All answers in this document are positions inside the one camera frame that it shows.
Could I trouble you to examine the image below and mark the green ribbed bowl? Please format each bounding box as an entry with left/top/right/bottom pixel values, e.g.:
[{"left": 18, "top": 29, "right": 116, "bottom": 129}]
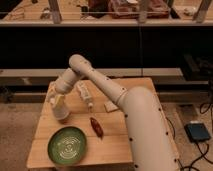
[{"left": 47, "top": 126, "right": 87, "bottom": 166}]

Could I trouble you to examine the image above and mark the black floor cable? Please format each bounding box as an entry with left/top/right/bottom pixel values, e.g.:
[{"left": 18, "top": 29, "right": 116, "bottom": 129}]
[{"left": 166, "top": 103, "right": 213, "bottom": 171}]

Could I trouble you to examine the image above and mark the wooden background workbench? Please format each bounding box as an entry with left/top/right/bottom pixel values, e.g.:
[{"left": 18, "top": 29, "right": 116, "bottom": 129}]
[{"left": 0, "top": 0, "right": 213, "bottom": 26}]

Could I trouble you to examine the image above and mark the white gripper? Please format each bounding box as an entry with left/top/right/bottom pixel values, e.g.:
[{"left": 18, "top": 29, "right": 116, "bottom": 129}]
[{"left": 47, "top": 87, "right": 65, "bottom": 108}]

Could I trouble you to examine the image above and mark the white plastic bottle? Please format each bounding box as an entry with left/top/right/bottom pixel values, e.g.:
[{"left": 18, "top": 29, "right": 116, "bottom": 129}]
[{"left": 76, "top": 81, "right": 93, "bottom": 109}]

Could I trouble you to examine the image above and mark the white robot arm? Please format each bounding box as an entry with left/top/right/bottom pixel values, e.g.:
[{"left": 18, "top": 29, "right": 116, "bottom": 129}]
[{"left": 47, "top": 54, "right": 179, "bottom": 171}]

